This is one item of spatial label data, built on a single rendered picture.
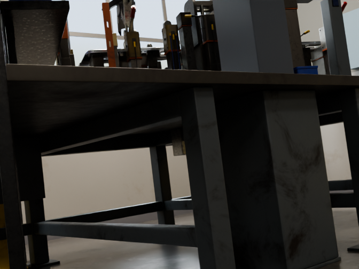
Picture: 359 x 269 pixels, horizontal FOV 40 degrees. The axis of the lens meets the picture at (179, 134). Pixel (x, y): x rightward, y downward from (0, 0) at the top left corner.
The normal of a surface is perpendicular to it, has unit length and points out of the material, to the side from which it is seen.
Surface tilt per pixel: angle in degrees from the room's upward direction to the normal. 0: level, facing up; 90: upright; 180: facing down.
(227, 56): 90
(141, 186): 90
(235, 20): 90
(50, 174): 90
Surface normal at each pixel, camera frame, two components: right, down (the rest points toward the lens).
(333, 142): -0.79, 0.05
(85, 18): 0.60, -0.13
